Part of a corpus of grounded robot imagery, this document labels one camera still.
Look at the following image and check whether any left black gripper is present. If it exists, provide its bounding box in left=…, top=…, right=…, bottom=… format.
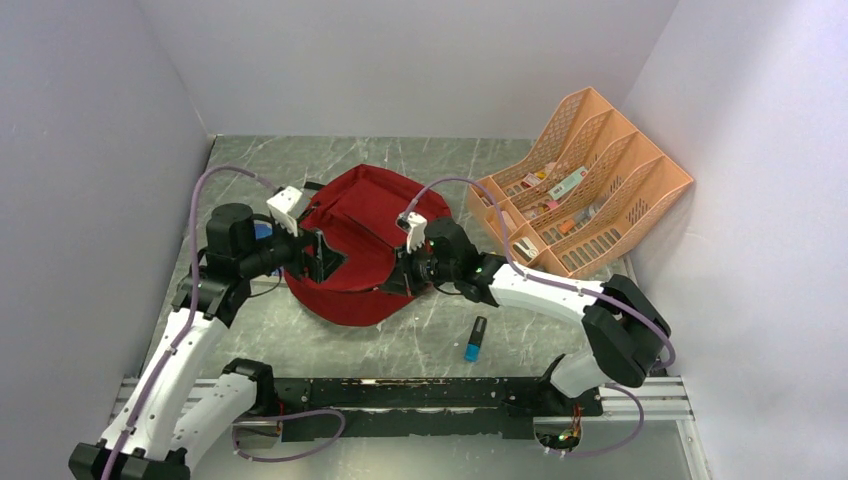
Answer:
left=238, top=212, right=347, bottom=282

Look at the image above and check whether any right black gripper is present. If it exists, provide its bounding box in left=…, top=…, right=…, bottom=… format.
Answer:
left=381, top=238, right=459, bottom=297

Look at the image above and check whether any red student backpack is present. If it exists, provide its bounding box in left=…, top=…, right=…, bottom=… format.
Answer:
left=284, top=164, right=423, bottom=327

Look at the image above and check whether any blue Jane Eyre book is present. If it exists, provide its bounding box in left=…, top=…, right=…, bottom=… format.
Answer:
left=254, top=221, right=273, bottom=240

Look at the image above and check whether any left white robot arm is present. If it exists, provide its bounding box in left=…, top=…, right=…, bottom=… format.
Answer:
left=68, top=194, right=346, bottom=479

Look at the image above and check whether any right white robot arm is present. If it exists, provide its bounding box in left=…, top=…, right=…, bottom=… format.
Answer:
left=381, top=213, right=670, bottom=414

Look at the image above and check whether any blue black highlighter marker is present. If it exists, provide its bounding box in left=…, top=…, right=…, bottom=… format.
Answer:
left=464, top=316, right=488, bottom=363

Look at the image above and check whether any pink eraser in organizer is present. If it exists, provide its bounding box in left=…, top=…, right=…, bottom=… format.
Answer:
left=500, top=209, right=521, bottom=236

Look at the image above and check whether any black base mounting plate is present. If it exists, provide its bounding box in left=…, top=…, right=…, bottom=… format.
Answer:
left=274, top=377, right=603, bottom=442

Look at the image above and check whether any orange capped small item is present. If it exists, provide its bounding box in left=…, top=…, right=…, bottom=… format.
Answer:
left=557, top=218, right=578, bottom=235

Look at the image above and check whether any white green box in organizer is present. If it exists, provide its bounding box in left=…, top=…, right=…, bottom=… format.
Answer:
left=548, top=166, right=588, bottom=201

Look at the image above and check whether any orange plastic file organizer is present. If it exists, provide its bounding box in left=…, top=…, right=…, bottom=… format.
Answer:
left=466, top=87, right=694, bottom=279

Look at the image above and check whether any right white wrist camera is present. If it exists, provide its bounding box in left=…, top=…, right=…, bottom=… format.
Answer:
left=397, top=212, right=428, bottom=254

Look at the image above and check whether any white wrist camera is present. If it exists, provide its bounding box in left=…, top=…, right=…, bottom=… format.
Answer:
left=397, top=212, right=428, bottom=254
left=266, top=186, right=306, bottom=237

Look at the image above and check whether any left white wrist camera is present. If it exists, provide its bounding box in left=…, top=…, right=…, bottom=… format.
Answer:
left=266, top=186, right=306, bottom=237

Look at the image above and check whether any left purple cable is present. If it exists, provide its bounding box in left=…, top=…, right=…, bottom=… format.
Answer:
left=99, top=165, right=347, bottom=480

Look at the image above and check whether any purple cable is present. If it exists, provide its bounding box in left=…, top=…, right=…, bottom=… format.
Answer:
left=99, top=165, right=347, bottom=480
left=401, top=176, right=677, bottom=460

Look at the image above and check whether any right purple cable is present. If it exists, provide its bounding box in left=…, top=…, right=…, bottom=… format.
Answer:
left=401, top=176, right=677, bottom=460

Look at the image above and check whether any aluminium rail frame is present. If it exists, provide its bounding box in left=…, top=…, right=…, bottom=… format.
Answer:
left=92, top=376, right=713, bottom=480

